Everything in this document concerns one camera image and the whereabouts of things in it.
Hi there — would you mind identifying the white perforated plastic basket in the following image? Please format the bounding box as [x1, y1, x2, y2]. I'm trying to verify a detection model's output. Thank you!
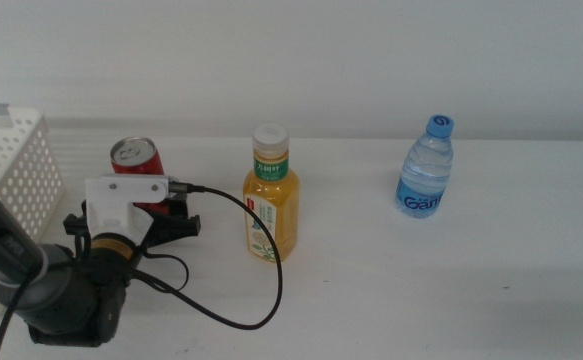
[0, 107, 66, 321]

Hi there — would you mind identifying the black left camera cable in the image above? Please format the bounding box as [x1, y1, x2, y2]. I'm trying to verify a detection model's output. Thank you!
[0, 182, 285, 360]

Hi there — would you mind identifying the red cola can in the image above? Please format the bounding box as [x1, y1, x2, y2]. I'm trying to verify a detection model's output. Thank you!
[109, 136, 170, 216]

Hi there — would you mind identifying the yellow tea bottle white cap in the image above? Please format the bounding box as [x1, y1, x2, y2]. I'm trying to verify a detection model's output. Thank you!
[242, 122, 301, 264]

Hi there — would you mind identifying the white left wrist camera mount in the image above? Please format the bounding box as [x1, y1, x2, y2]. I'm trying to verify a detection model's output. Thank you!
[84, 173, 180, 249]

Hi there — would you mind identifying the thin black left gripper cable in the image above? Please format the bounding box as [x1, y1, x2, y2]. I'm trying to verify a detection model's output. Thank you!
[140, 252, 191, 294]

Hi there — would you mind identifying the clear water bottle blue cap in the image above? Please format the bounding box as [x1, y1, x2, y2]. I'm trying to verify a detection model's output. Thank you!
[395, 114, 455, 220]

